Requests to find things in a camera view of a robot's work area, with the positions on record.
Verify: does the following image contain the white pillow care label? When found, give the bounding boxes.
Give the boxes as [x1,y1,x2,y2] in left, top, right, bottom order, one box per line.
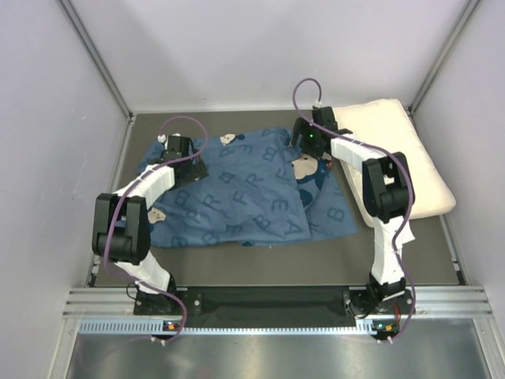
[398,221,415,245]

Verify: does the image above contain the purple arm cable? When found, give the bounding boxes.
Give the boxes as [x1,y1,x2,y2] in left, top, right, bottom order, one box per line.
[290,78,417,343]
[102,114,210,345]

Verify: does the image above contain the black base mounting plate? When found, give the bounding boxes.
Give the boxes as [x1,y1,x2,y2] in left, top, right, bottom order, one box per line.
[133,284,415,328]

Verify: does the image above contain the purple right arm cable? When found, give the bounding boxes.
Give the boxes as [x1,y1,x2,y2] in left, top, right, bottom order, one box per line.
[290,78,417,343]

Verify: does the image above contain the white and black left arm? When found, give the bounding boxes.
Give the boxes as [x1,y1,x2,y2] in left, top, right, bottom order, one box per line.
[92,134,208,315]

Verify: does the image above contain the left aluminium frame post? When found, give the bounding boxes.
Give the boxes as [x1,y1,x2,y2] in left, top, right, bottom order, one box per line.
[56,0,133,121]

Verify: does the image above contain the blue cartoon print pillowcase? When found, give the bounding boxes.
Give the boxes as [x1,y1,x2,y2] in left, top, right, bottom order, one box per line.
[151,127,357,248]

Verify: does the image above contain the right aluminium frame post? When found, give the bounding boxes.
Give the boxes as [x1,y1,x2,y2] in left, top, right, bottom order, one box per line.
[406,0,483,118]

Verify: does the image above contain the slotted grey cable duct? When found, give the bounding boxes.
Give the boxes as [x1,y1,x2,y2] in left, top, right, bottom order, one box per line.
[78,317,402,336]

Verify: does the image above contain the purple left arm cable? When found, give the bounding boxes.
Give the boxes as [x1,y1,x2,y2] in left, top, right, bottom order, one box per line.
[102,114,210,345]

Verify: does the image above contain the cream white pillow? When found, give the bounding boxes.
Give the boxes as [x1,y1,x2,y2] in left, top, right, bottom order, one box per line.
[331,98,458,229]

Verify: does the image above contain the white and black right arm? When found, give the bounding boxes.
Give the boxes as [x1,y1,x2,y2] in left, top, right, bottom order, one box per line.
[290,107,415,318]

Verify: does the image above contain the aluminium frame post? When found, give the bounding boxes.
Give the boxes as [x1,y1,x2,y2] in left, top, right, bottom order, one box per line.
[56,0,133,121]
[406,0,483,118]

